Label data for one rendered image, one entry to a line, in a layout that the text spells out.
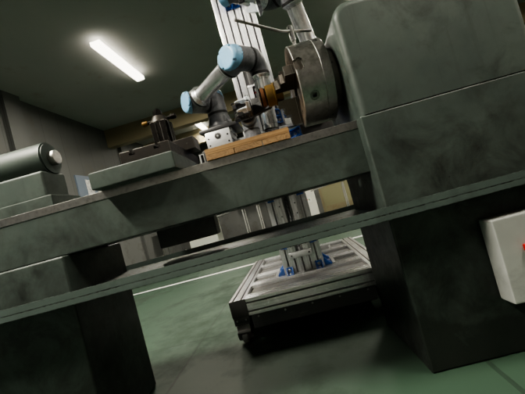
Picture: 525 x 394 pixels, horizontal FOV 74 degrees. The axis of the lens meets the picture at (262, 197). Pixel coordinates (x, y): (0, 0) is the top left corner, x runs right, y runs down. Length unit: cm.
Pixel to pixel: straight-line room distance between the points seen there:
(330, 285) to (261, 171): 85
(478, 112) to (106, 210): 130
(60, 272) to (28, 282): 12
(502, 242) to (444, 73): 56
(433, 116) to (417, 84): 12
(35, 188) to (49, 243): 25
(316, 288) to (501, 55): 123
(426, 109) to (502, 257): 51
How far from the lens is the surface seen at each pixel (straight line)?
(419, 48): 134
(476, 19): 145
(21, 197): 164
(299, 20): 203
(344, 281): 187
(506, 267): 129
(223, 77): 180
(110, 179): 128
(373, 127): 122
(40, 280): 146
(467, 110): 134
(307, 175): 122
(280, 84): 137
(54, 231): 146
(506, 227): 128
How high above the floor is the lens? 65
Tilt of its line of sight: 2 degrees up
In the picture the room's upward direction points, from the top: 15 degrees counter-clockwise
